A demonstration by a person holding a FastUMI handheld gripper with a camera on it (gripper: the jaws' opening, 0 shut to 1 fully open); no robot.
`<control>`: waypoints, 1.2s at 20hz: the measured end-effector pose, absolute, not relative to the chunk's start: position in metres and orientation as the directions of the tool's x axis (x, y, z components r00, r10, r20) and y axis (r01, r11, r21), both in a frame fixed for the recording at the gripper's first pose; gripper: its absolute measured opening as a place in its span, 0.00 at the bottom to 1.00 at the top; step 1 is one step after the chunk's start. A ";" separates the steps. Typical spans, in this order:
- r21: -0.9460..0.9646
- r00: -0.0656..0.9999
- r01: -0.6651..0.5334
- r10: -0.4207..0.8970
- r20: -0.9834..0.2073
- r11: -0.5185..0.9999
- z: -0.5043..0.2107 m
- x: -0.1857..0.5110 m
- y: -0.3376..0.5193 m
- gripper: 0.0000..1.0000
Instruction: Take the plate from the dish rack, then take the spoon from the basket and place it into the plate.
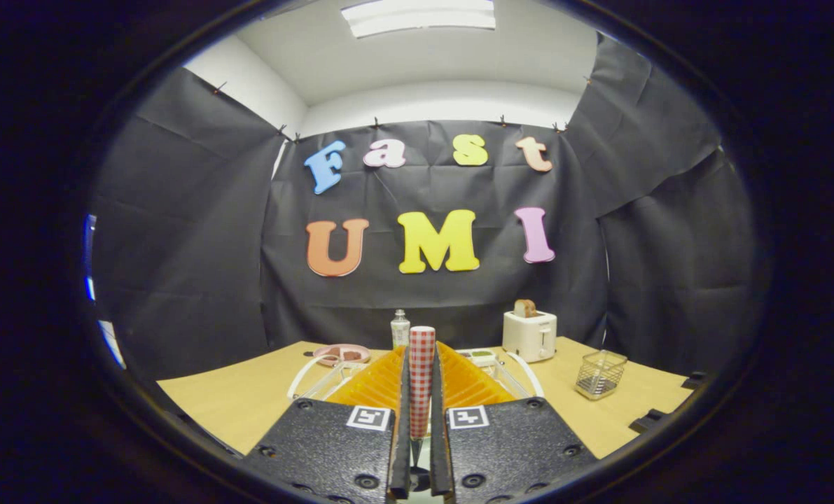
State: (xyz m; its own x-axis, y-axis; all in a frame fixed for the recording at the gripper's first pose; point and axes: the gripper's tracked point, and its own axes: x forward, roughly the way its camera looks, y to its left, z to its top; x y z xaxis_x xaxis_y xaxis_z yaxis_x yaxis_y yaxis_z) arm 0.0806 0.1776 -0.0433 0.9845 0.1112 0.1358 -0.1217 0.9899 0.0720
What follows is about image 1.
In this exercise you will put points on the black backdrop cloth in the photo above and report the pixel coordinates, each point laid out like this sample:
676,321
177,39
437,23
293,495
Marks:
199,280

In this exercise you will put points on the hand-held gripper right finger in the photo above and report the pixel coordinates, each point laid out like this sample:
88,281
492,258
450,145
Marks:
439,420

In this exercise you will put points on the white toaster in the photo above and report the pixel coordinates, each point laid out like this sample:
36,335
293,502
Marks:
529,336

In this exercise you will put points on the pink plate with food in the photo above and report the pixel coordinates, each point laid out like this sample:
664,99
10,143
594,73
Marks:
343,354

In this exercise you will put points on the clear bottle with green liquid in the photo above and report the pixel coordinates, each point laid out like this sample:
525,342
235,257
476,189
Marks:
400,329

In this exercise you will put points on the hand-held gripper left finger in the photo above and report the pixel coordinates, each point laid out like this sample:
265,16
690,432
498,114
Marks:
403,420

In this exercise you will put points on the ceiling light panel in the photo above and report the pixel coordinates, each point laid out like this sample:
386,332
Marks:
416,17

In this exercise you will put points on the brown bread slice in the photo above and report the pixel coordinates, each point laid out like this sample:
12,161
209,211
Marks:
525,308

